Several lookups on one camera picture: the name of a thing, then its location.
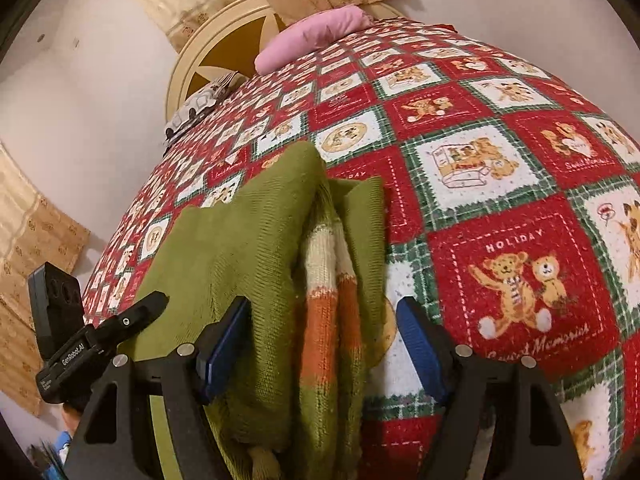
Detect red patchwork teddy bedspread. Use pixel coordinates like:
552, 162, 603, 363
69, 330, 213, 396
84, 18, 639, 479

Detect white car shaped pillow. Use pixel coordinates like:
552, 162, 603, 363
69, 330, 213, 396
165, 72, 247, 143

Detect cream wooden headboard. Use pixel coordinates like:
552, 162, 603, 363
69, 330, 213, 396
164, 0, 402, 122

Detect person's left hand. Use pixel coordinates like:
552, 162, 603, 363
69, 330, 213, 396
61, 403, 82, 437

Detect beige side curtain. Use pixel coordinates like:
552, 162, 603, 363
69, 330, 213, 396
0, 151, 90, 416

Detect striped green orange knit sweater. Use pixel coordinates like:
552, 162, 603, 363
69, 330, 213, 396
124, 141, 385, 479

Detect pink pillow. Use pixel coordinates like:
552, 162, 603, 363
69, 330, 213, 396
254, 4, 374, 76

